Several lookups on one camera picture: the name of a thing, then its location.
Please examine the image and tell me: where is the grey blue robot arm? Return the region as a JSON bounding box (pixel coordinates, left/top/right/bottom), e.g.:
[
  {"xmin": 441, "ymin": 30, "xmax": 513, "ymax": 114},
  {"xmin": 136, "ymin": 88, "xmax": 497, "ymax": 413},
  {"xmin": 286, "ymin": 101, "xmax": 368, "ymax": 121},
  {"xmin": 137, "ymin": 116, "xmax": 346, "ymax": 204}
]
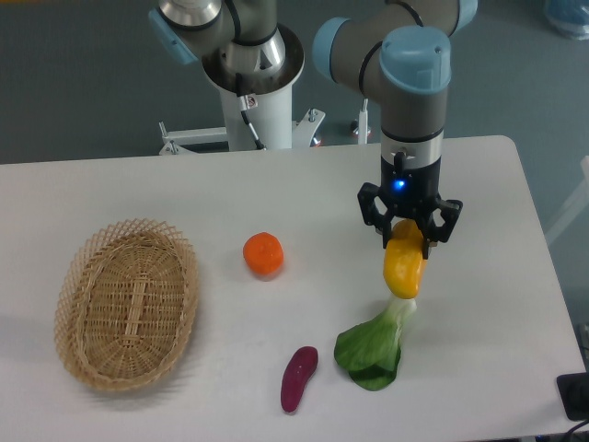
[{"xmin": 148, "ymin": 1, "xmax": 478, "ymax": 254}]

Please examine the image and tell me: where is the yellow mango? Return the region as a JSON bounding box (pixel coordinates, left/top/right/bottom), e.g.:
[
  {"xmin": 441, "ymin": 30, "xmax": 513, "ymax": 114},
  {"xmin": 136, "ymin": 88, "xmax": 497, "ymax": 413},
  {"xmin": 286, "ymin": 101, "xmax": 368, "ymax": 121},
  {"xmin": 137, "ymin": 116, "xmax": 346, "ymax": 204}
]
[{"xmin": 383, "ymin": 219, "xmax": 427, "ymax": 299}]

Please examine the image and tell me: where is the orange tangerine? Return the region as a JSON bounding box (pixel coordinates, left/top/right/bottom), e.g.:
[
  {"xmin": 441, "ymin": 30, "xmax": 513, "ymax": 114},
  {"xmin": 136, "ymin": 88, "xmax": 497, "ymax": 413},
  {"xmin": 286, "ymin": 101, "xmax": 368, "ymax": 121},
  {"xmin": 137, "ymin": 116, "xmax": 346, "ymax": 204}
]
[{"xmin": 242, "ymin": 232, "xmax": 284, "ymax": 276}]

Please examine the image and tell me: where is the black cable on pedestal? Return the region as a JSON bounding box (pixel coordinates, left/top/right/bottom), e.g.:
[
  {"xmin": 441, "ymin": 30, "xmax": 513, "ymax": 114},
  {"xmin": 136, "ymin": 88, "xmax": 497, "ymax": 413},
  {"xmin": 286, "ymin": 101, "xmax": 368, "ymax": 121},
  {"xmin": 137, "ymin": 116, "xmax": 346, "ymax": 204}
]
[{"xmin": 234, "ymin": 72, "xmax": 268, "ymax": 151}]

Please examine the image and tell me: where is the purple sweet potato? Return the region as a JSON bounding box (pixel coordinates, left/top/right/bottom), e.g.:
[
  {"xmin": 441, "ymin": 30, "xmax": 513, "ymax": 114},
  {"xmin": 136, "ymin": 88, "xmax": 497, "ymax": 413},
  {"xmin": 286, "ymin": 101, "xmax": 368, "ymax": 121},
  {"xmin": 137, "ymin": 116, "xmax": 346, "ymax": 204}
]
[{"xmin": 280, "ymin": 346, "xmax": 318, "ymax": 413}]

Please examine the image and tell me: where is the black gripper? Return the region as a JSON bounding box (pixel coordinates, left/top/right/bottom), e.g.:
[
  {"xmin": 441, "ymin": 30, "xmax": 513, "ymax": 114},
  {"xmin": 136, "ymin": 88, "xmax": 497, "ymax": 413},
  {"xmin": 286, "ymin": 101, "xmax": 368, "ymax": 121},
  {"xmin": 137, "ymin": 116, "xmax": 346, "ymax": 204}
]
[{"xmin": 357, "ymin": 158, "xmax": 463, "ymax": 259}]

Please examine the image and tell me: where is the black device at edge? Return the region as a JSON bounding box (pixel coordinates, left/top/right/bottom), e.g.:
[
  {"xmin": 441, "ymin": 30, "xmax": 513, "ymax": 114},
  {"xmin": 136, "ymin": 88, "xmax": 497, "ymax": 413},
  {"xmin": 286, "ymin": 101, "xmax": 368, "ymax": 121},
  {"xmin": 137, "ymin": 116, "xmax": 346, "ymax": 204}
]
[{"xmin": 556, "ymin": 372, "xmax": 588, "ymax": 421}]

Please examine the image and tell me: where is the blue object in corner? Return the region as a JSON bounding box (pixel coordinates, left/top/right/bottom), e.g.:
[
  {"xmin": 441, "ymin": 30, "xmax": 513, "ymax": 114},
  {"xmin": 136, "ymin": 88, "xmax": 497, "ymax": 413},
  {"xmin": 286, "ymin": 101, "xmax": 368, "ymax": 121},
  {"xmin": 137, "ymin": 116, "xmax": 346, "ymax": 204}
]
[{"xmin": 544, "ymin": 0, "xmax": 588, "ymax": 41}]

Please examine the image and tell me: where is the woven wicker basket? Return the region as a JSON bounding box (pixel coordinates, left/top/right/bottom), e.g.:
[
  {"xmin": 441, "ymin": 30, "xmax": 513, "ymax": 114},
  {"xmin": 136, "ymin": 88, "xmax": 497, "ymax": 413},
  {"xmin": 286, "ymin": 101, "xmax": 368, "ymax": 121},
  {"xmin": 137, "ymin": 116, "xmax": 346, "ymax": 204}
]
[{"xmin": 54, "ymin": 218, "xmax": 199, "ymax": 391}]

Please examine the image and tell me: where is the green bok choy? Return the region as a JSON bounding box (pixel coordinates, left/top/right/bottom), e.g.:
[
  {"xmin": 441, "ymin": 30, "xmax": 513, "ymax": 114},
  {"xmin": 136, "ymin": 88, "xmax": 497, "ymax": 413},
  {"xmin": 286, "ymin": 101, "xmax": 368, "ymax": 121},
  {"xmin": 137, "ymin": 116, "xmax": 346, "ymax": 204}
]
[{"xmin": 333, "ymin": 297, "xmax": 417, "ymax": 391}]

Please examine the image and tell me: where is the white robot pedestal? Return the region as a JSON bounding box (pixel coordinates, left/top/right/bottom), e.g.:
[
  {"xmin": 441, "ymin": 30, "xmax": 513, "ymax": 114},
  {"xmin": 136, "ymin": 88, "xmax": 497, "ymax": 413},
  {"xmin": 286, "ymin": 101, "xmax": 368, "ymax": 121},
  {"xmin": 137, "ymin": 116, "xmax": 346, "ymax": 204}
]
[{"xmin": 159, "ymin": 25, "xmax": 326, "ymax": 156}]

